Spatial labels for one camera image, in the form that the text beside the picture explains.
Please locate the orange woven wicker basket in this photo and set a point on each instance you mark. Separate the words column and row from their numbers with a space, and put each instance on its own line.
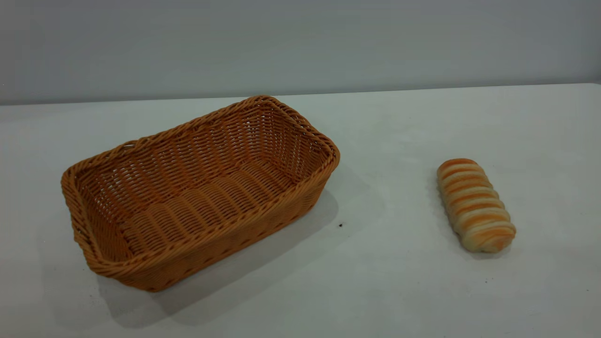
column 197, row 209

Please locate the striped long bread roll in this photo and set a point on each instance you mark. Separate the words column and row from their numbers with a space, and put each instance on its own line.
column 474, row 206

